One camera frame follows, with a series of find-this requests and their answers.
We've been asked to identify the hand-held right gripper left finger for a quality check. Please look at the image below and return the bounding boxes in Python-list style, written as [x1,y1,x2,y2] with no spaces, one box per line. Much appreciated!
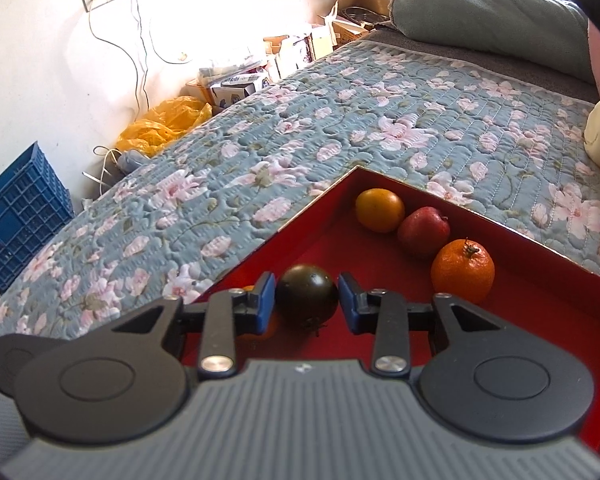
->
[111,271,277,380]

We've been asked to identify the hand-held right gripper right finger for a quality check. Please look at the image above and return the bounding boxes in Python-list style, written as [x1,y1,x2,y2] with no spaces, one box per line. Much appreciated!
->
[337,272,518,377]

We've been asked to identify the dark green tomato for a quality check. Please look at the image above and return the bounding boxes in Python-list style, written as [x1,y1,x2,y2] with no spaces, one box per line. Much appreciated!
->
[275,264,340,337]

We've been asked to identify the red cardboard box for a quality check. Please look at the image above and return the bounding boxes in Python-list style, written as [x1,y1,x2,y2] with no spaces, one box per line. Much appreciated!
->
[182,165,600,467]

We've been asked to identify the smooth orange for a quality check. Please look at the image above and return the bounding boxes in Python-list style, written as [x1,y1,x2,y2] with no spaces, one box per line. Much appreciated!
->
[355,188,406,234]

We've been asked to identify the red apple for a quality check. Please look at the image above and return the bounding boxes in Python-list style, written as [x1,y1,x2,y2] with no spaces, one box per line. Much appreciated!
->
[397,206,451,260]

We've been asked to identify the orange with green stem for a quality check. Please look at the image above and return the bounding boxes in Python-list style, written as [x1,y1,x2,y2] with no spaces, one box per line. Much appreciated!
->
[430,239,496,306]

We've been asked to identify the floral quilted bedspread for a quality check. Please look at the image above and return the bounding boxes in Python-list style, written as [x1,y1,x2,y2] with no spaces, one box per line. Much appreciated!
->
[0,40,600,356]

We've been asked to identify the yellow plastic bag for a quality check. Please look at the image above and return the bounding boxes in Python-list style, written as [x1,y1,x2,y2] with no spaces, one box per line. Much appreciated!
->
[116,96,213,158]

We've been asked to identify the white printed carton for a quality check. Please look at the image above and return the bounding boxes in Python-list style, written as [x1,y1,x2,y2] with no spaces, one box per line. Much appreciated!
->
[211,72,272,109]

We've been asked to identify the blue plastic crate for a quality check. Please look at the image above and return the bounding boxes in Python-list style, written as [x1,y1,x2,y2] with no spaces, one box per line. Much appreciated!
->
[0,142,76,293]

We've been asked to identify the grey bed sheet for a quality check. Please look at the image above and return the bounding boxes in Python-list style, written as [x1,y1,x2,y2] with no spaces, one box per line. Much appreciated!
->
[365,27,600,106]

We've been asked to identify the metal tray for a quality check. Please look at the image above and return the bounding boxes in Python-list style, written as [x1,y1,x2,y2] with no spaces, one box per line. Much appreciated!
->
[344,5,394,27]

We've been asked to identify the open cardboard box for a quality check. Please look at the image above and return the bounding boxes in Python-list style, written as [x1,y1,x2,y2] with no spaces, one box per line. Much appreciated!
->
[325,0,396,46]

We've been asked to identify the grey-green pillow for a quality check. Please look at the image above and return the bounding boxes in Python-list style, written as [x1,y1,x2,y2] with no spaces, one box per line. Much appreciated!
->
[391,0,600,86]

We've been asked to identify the black charger cable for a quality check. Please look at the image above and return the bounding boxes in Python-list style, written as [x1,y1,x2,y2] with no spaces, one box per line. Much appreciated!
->
[130,0,153,123]

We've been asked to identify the white cable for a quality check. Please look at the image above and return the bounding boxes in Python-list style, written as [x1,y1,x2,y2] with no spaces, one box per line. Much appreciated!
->
[87,7,191,66]

